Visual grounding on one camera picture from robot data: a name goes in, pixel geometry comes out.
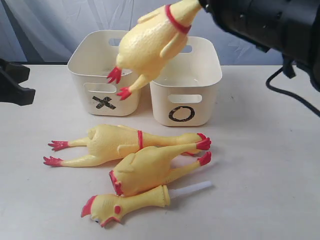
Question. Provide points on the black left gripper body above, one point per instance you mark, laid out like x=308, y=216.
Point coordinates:
x=11, y=75

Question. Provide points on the headless rubber chicken body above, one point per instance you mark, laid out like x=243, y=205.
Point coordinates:
x=150, y=167

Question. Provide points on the blue backdrop curtain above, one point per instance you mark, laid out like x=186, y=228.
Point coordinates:
x=50, y=30

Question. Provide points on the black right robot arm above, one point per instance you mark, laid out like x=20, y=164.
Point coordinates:
x=291, y=27

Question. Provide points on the whole yellow rubber chicken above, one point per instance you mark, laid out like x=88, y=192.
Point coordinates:
x=158, y=37

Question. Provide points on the detached rubber chicken head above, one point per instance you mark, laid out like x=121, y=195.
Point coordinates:
x=105, y=208

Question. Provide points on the white plastic squeaker tube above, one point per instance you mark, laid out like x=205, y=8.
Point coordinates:
x=187, y=190

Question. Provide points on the cream bin marked O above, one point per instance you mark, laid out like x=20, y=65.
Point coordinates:
x=184, y=94

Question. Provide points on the cream bin marked X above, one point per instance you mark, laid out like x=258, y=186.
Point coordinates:
x=89, y=66

